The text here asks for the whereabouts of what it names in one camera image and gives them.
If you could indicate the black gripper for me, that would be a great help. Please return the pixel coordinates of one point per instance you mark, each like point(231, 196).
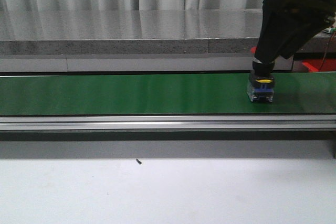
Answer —
point(289, 24)

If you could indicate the small green circuit board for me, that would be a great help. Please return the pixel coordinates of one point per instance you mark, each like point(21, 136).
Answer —
point(329, 30)

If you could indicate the red plastic tray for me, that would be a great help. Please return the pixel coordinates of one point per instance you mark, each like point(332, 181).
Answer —
point(315, 65)

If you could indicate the green conveyor belt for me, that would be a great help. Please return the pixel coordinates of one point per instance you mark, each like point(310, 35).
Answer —
point(207, 93)

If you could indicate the grey stone counter slab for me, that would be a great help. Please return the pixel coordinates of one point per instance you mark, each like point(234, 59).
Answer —
point(113, 32)

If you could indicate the aluminium conveyor frame rail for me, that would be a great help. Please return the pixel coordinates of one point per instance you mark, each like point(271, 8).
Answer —
point(248, 122)

